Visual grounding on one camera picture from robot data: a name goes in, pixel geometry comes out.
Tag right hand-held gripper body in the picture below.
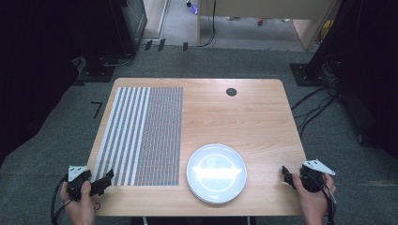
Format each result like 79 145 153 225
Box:
298 158 337 194

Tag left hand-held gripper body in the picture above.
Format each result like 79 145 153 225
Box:
66 165 94 202

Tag person's left hand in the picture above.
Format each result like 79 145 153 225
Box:
59 180 97 225

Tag person's right hand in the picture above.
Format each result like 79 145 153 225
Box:
291 172 338 225

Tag striped woven placemat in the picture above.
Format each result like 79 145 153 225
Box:
92 86 184 188

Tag white round plate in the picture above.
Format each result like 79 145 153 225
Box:
186 142 248 205

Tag black stand base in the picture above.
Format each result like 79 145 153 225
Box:
289 62 330 87
76 55 116 83

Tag black curtain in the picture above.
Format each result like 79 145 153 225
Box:
308 0 398 160
0 0 126 167

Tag yellow object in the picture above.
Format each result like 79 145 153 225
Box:
317 19 334 45

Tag dark glass cabinet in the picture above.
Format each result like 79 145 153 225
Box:
120 0 148 49

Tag light wooden desk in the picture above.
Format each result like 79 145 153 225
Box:
196 0 343 52

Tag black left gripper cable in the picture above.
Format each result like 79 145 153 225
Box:
50 175 73 225

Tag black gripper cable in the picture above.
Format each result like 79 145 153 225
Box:
50 175 73 225
320 183 339 225

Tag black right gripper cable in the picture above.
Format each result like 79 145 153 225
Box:
320 183 339 225

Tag black floor cables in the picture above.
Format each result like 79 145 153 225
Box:
290 52 345 139

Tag black hanging cable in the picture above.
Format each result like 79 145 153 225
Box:
198 0 218 49

